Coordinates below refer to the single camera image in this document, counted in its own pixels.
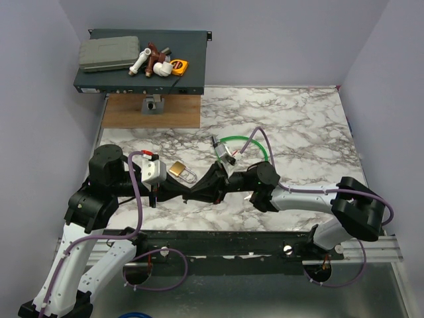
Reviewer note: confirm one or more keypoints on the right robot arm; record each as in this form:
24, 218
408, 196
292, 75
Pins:
356, 211

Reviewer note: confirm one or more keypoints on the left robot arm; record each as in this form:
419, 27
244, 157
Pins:
88, 259

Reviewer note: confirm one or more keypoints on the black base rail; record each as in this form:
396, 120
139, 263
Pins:
225, 253

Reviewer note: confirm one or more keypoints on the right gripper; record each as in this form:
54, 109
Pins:
212, 187

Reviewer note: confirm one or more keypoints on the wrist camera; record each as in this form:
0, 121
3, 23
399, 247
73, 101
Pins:
153, 172
226, 159

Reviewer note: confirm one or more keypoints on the white elbow fitting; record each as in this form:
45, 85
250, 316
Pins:
163, 69

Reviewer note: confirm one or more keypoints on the grey metal bracket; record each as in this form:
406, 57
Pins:
153, 104

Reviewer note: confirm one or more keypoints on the brown pipe fitting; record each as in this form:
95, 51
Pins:
154, 57

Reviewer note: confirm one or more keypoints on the wooden board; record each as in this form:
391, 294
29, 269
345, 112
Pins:
124, 111

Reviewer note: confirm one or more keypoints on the grey plastic case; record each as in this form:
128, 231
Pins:
106, 54

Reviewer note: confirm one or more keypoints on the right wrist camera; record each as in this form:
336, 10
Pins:
226, 159

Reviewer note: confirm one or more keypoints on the green cable lock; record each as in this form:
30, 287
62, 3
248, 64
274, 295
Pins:
215, 141

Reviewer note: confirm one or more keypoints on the white pipe fitting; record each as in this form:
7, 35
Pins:
142, 58

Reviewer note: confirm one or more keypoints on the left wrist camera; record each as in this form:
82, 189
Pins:
153, 172

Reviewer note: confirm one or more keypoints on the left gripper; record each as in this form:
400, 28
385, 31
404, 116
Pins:
171, 188

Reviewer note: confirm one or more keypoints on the brass padlock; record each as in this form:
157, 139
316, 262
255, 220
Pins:
182, 172

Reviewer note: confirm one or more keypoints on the yellow tape measure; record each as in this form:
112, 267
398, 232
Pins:
179, 67

